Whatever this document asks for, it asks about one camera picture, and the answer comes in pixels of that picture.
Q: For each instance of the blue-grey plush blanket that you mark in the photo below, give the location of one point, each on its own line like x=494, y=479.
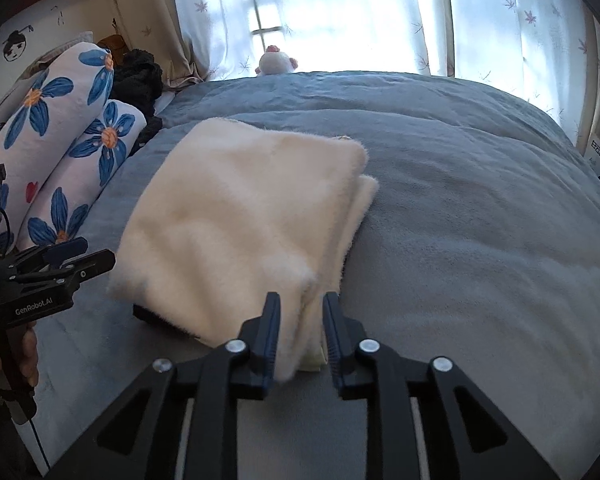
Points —
x=480, y=210

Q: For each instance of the face wall sticker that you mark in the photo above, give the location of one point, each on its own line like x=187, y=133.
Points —
x=16, y=45

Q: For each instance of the cream fluffy cardigan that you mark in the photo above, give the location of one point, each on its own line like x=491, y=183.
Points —
x=230, y=210

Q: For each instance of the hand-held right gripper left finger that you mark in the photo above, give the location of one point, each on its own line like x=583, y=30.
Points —
x=270, y=350

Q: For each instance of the blue flower pillows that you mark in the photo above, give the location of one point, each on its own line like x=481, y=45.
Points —
x=80, y=160

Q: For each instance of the person's left hand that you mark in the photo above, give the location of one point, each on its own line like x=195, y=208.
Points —
x=30, y=355

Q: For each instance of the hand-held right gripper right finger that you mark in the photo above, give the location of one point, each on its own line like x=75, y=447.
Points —
x=331, y=350

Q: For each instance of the grey pillow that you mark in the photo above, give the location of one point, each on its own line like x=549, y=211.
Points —
x=50, y=52

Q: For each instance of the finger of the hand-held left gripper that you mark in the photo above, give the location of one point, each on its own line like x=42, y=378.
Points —
x=95, y=261
x=67, y=249

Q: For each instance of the beige curtain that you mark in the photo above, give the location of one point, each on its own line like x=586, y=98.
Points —
x=145, y=10

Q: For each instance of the pile of dark clothes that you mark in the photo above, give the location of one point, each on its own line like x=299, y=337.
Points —
x=135, y=77

